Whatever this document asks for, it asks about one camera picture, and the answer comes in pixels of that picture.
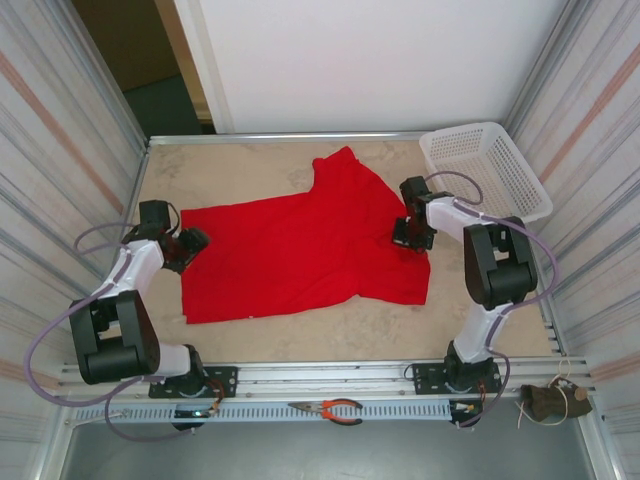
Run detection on orange-handled pliers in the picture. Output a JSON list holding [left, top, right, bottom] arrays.
[[288, 398, 364, 427]]

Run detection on brown cloth pouch with string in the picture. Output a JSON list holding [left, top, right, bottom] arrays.
[[517, 355, 595, 429]]

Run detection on red printed t-shirt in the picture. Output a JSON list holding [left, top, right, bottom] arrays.
[[179, 145, 432, 326]]

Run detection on small black controller board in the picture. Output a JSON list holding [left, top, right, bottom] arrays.
[[448, 399, 485, 429], [172, 405, 217, 432]]

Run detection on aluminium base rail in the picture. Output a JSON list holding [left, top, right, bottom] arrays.
[[58, 353, 591, 401]]

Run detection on aluminium enclosure post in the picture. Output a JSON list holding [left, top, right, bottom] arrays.
[[502, 0, 599, 129], [52, 0, 151, 151]]

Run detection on white and tan door frame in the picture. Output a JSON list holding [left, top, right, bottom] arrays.
[[153, 0, 237, 135]]

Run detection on white perforated plastic basket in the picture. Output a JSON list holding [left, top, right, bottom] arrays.
[[418, 121, 554, 224]]

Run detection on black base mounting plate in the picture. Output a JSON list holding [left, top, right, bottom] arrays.
[[412, 360, 503, 397], [148, 366, 239, 400]]

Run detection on brown wooden door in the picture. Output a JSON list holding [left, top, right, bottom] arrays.
[[72, 0, 182, 95]]

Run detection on white slotted cable duct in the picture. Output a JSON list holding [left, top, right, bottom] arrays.
[[73, 402, 454, 425]]

